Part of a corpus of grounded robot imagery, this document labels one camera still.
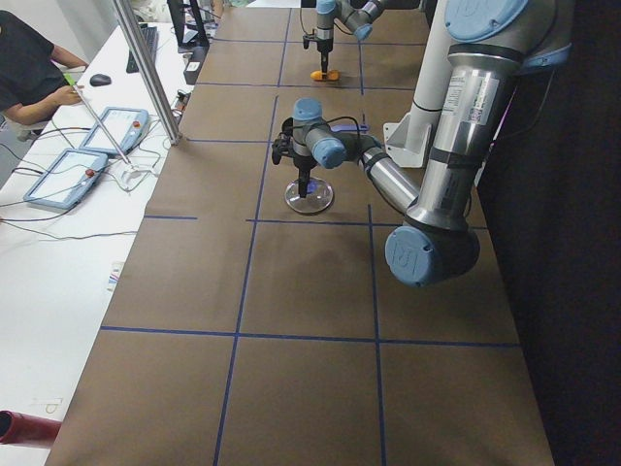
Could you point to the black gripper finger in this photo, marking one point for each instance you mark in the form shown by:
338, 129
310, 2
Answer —
324, 62
303, 182

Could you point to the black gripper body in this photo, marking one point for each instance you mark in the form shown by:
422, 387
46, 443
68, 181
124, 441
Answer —
323, 43
304, 167

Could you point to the yellow corn cob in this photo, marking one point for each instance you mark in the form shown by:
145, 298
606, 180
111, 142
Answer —
329, 76

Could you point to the glass pot lid blue knob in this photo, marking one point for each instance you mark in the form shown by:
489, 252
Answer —
319, 197

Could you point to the dark blue saucepan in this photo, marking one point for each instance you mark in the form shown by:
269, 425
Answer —
350, 128

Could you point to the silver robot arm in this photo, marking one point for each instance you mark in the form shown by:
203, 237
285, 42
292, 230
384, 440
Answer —
353, 18
425, 165

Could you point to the black monitor stand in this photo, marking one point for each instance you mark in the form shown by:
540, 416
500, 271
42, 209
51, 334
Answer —
188, 25

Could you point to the upper teach pendant tablet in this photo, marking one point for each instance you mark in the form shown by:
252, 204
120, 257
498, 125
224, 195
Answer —
127, 126

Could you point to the teach pendant tablet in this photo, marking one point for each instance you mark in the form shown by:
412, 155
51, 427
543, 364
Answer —
67, 180
127, 126

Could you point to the silver metal rod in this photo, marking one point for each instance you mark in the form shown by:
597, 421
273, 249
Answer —
70, 81

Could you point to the black computer mouse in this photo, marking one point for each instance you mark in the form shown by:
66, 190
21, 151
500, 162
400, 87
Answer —
100, 80

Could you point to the lower teach pendant tablet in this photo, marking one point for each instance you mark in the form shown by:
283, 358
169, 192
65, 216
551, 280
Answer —
67, 180

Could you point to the person in black shirt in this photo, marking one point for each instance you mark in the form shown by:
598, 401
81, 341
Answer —
32, 85

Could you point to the red cylinder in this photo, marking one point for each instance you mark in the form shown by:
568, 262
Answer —
28, 431

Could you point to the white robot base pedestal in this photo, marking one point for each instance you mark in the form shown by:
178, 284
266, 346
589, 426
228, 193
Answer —
408, 140

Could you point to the aluminium frame post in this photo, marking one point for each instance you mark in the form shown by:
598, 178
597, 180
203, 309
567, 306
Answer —
147, 69

